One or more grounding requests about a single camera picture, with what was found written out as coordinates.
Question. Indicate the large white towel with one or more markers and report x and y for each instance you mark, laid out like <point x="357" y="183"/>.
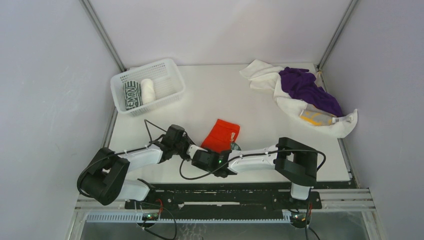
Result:
<point x="342" y="127"/>

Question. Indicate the orange towel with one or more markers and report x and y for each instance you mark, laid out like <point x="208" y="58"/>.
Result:
<point x="221" y="136"/>

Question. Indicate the purple towel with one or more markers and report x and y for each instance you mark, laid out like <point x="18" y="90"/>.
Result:
<point x="299" y="83"/>

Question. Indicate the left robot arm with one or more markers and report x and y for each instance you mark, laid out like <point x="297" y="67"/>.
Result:
<point x="105" y="177"/>

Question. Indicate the aluminium corner post left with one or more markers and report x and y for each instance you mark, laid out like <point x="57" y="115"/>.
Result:
<point x="99" y="27"/>

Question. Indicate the rolled white towel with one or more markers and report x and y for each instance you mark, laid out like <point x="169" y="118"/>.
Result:
<point x="148" y="94"/>

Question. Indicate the white slotted cable duct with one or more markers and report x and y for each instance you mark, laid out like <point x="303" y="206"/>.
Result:
<point x="284" y="217"/>

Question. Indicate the aluminium corner post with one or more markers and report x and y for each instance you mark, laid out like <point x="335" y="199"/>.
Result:
<point x="337" y="34"/>
<point x="99" y="27"/>

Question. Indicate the white plastic basket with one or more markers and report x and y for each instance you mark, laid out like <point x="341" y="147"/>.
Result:
<point x="168" y="85"/>

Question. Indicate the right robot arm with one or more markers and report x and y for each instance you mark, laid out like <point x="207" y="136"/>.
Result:
<point x="293" y="160"/>

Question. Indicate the small white towel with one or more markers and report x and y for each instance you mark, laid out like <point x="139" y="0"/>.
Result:
<point x="261" y="75"/>

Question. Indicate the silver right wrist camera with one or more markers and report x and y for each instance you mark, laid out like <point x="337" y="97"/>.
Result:
<point x="193" y="149"/>

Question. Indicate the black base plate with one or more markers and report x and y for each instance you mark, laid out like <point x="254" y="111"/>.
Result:
<point x="224" y="200"/>

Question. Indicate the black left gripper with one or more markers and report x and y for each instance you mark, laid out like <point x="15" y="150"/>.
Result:
<point x="185" y="139"/>

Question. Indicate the grey yellow patterned towel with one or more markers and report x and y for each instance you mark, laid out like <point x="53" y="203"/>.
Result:
<point x="316" y="117"/>

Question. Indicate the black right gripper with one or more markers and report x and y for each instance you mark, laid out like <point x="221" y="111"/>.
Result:
<point x="211" y="151"/>

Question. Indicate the aluminium corner post right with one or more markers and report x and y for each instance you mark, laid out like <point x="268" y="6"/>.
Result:
<point x="337" y="34"/>

